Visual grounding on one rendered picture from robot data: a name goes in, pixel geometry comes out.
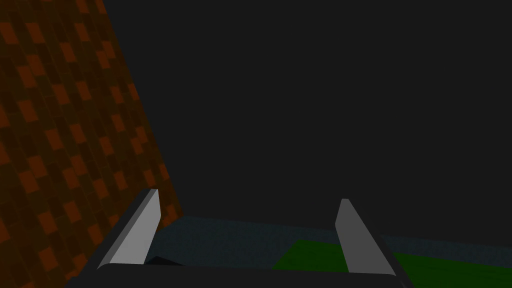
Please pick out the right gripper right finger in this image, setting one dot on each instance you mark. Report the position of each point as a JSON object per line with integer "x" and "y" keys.
{"x": 362, "y": 244}

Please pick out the green flat board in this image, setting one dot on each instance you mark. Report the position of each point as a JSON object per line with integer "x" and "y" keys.
{"x": 440, "y": 270}

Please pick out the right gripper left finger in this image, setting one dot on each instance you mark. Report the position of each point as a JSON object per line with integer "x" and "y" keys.
{"x": 136, "y": 236}

